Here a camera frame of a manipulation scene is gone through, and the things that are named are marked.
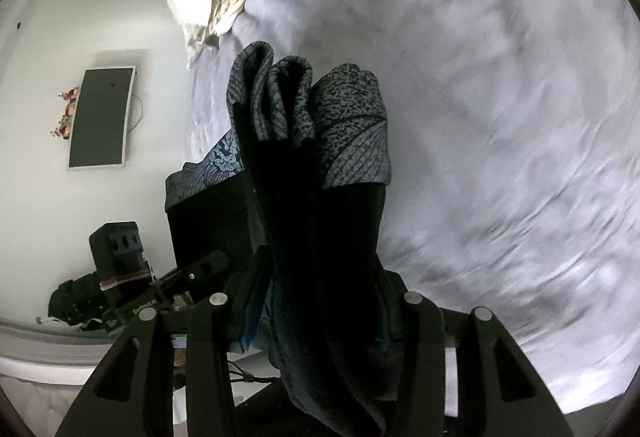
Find black cable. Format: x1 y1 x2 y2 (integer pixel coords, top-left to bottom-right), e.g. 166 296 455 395
227 359 273 385

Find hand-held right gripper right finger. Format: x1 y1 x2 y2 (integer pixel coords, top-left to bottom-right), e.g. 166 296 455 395
377 268 576 437

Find dark pants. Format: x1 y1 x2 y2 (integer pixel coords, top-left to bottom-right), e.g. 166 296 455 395
165 41 401 437

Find pink wall decoration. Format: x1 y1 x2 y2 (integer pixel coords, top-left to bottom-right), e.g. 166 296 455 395
50 87 83 140

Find wall television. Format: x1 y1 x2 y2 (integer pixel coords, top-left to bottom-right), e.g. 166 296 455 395
66 66 137 172

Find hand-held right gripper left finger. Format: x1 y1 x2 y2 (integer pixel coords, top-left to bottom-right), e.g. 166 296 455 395
55 247 273 437

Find white bed sheet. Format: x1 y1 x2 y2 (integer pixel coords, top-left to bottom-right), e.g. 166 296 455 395
185 0 640 418

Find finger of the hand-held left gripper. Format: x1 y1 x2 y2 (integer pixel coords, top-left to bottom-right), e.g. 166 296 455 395
150 250 232 304

